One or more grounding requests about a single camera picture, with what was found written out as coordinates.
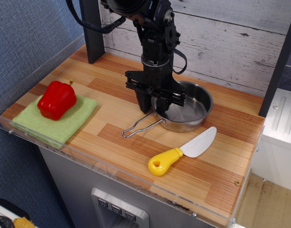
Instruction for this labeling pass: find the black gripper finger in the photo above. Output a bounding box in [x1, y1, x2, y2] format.
[156, 97, 171, 116]
[136, 89, 151, 113]

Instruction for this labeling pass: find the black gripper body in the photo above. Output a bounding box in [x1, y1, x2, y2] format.
[125, 64, 186, 106]

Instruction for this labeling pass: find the metal pot with wire handle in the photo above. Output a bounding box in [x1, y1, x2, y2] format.
[122, 80, 213, 138]

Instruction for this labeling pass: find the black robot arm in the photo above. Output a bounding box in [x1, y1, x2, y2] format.
[100, 0, 187, 114]

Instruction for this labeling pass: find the red bell pepper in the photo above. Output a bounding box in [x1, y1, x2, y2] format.
[37, 79, 77, 121]

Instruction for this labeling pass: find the green cloth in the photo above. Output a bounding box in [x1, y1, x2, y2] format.
[10, 95, 97, 149]

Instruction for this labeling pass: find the clear acrylic guard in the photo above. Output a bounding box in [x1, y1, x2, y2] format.
[0, 33, 236, 228]

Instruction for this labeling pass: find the grey toy fridge cabinet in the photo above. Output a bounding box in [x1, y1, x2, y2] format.
[40, 148, 210, 228]

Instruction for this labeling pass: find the silver dispenser panel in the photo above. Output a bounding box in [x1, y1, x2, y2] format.
[91, 187, 150, 228]

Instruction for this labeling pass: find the yellow object at corner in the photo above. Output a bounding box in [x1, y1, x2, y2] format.
[13, 217, 36, 228]

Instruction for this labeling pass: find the yellow handled toy knife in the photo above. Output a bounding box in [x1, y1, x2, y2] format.
[148, 126, 217, 176]

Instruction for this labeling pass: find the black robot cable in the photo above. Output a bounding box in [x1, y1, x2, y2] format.
[66, 0, 188, 75]

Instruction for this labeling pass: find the dark left post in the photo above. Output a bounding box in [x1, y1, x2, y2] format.
[79, 0, 105, 64]

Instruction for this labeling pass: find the dark post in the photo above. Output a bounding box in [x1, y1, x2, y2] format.
[259, 23, 291, 117]
[79, 0, 105, 64]

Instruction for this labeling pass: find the dark right post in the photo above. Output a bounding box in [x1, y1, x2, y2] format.
[259, 23, 291, 117]

